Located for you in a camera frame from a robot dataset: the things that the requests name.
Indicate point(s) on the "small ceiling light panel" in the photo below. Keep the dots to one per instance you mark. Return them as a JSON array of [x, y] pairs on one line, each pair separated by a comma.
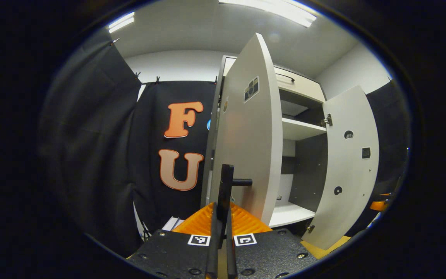
[[121, 22]]

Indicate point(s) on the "white box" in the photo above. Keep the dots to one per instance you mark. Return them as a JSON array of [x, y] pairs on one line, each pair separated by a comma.
[[172, 224]]

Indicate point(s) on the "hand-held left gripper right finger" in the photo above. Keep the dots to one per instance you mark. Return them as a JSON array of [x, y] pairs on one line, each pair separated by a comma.
[[231, 259]]

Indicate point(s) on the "white cabinet door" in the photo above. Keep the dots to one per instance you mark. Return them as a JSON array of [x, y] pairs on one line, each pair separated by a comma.
[[246, 147], [347, 170]]

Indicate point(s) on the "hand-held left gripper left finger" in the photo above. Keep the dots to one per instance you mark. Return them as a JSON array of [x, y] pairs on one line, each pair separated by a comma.
[[212, 255]]

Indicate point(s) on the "long ceiling light panel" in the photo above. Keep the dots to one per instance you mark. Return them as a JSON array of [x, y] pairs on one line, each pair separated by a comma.
[[277, 9]]

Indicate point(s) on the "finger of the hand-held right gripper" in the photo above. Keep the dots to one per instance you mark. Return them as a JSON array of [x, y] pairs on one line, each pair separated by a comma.
[[378, 205]]

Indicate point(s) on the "white double-door shoe cabinet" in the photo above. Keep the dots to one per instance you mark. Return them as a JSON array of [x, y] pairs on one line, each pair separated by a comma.
[[300, 128]]

